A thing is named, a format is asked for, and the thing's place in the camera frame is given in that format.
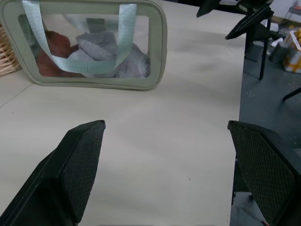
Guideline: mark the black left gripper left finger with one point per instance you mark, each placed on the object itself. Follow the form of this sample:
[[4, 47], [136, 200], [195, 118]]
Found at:
[[58, 179]]

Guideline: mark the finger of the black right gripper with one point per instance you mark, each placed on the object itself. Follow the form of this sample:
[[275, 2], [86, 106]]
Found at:
[[207, 7], [249, 21]]

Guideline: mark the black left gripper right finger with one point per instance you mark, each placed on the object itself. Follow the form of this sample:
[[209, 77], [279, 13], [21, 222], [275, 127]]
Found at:
[[270, 174]]

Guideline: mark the clear green-trimmed pouch bag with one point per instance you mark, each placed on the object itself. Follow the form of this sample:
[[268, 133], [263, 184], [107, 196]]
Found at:
[[157, 47]]

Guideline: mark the black tripod stand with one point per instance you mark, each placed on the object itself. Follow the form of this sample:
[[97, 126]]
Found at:
[[264, 47]]

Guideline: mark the grey cylindrical container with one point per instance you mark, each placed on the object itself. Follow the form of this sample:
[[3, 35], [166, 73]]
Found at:
[[278, 53]]

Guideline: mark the yellow white box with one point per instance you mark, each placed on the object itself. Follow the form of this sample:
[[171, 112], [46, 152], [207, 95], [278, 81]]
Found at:
[[294, 51]]

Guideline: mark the grey rolled cloth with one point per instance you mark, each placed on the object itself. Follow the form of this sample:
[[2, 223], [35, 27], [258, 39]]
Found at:
[[98, 46], [137, 63]]

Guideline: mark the woven wicker basket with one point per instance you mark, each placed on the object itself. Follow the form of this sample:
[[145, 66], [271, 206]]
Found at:
[[7, 56]]

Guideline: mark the rust red rolled cloth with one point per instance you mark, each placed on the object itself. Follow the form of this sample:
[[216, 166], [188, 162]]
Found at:
[[58, 44]]

